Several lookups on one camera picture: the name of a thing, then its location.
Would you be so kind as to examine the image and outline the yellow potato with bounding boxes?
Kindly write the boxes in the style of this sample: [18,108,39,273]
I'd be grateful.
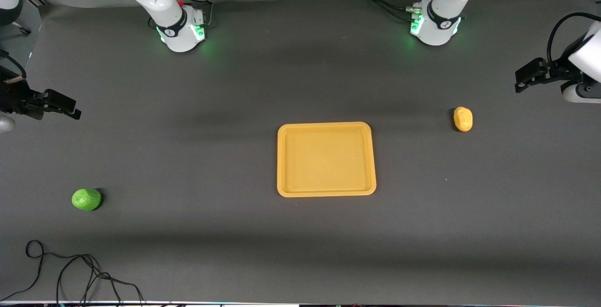
[453,106,474,132]

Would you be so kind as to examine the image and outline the green apple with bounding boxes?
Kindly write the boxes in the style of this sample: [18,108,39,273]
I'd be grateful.
[71,188,102,212]

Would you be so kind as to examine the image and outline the yellow plastic tray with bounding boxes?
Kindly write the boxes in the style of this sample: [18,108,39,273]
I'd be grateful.
[277,122,378,198]

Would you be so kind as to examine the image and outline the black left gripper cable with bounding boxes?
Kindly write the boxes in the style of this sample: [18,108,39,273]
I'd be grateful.
[547,12,601,64]

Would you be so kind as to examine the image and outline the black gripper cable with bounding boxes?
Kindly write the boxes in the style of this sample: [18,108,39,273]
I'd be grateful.
[0,49,27,80]
[547,12,601,64]

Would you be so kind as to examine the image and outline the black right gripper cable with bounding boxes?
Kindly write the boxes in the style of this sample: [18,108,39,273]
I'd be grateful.
[0,49,27,80]

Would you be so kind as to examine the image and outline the thin black tangled cable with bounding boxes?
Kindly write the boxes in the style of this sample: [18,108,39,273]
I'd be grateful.
[0,240,146,307]

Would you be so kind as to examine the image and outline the black cable at right arm base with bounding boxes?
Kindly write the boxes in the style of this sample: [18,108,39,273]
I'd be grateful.
[172,0,215,30]

